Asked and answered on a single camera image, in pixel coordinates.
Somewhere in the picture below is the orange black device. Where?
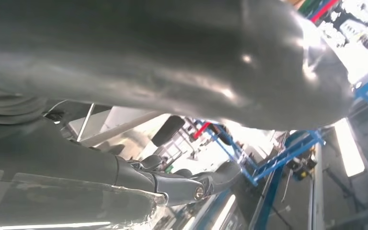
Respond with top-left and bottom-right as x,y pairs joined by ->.
286,155 -> 317,181

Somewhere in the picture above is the stainless steel workbench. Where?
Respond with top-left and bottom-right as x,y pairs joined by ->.
44,101 -> 172,161

